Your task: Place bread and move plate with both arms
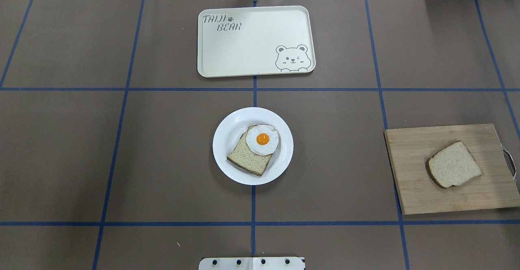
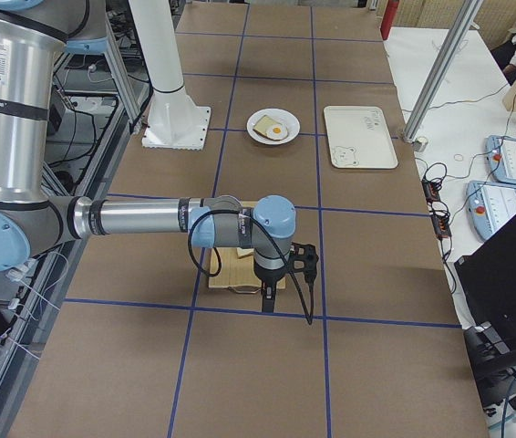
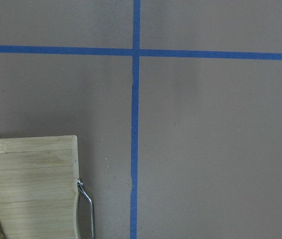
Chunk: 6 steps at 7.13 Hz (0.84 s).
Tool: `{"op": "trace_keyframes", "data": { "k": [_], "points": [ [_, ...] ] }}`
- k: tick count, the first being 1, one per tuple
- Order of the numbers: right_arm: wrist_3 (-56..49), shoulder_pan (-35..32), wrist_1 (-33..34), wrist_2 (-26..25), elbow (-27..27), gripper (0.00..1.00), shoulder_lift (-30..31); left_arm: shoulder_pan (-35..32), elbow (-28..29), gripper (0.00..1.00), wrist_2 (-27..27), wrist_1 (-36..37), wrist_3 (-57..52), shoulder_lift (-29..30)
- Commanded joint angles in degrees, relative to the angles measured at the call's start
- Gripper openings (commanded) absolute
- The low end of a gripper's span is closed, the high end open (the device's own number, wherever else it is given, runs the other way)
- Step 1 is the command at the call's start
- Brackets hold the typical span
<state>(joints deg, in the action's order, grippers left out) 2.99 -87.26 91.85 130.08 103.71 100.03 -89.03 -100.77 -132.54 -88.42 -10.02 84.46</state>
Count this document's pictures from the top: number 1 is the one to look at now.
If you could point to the wooden cutting board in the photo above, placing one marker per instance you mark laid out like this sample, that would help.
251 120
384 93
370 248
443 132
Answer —
409 150

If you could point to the white bread slice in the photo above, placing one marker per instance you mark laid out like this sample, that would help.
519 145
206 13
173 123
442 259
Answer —
452 166

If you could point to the cream bear-print tray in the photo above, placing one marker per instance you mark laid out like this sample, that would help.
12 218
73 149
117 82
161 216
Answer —
253 41

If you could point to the bread slice under egg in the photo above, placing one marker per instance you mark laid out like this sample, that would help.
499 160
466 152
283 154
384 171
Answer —
244 158

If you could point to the fried egg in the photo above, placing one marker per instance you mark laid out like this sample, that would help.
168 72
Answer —
263 140

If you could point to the metal cutting board handle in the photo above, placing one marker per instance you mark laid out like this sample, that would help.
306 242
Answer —
509 160

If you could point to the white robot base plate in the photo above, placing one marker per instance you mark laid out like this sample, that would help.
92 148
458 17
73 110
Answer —
252 263

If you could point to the white round plate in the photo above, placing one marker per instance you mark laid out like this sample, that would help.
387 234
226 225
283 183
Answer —
233 126

